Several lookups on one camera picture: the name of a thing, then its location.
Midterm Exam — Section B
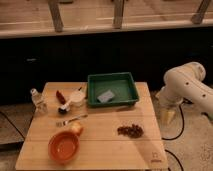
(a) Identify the bunch of dark grapes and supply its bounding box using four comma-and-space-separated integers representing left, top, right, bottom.
117, 124, 144, 138

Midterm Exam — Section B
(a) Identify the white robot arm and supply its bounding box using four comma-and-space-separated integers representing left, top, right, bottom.
157, 62, 213, 124

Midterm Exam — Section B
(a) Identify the red bowl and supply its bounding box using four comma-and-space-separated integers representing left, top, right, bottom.
48, 131, 79, 164

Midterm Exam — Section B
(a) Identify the green plastic tray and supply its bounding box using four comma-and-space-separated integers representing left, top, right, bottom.
87, 72, 139, 107

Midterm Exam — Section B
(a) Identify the white cup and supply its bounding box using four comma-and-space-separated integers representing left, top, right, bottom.
69, 91, 85, 107

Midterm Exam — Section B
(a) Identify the red chili pepper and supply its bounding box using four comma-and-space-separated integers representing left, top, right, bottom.
56, 91, 66, 104

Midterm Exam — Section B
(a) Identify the silver fork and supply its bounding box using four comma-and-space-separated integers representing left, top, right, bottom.
56, 114, 88, 127

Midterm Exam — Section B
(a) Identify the clear plastic bottle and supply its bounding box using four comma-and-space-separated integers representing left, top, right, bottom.
30, 88, 47, 114

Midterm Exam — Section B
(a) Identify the black cable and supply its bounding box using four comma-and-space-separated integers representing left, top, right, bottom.
161, 99, 186, 171

